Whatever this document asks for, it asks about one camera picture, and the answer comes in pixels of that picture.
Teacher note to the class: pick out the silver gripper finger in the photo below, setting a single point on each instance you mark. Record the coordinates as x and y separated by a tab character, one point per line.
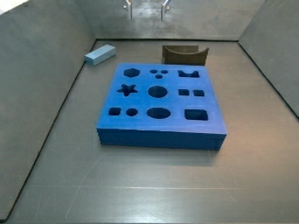
164	8
128	8

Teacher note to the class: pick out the light blue rectangular block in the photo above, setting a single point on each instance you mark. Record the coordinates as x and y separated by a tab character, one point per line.
100	54

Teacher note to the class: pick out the black curved fixture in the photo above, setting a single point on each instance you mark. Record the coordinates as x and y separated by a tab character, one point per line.
185	55

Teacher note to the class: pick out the blue foam shape board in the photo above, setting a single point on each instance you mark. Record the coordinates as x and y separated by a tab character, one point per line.
162	106

